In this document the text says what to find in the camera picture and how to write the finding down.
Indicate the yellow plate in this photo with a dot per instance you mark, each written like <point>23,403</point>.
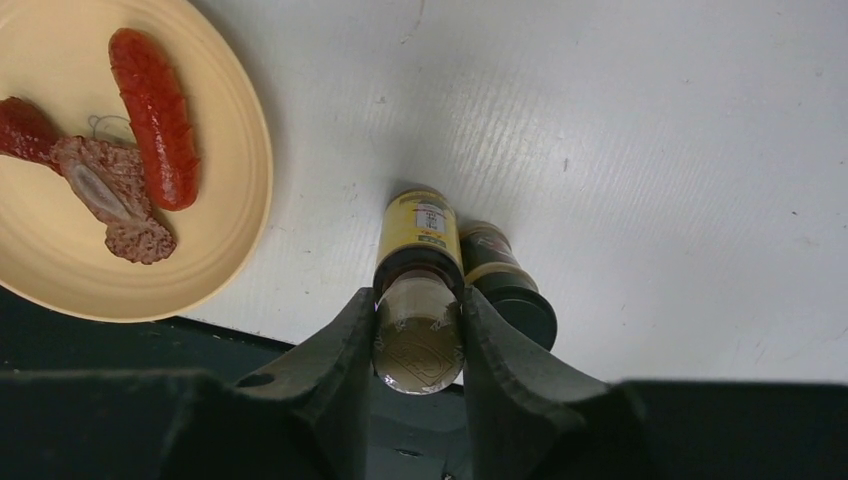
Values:
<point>55,54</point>

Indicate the small red sausage piece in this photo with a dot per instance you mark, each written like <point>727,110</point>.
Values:
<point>27,133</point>

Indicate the brown meat piece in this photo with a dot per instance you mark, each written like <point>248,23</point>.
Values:
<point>109,179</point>

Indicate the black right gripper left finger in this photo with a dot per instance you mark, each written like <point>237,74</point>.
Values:
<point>302,416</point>

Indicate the dark spice jar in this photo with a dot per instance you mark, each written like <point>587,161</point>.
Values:
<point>490,265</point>

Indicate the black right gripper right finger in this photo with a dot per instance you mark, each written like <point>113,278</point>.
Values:
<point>532,416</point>

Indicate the small yellow label bottle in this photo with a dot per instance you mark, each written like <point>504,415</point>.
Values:
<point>418,284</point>

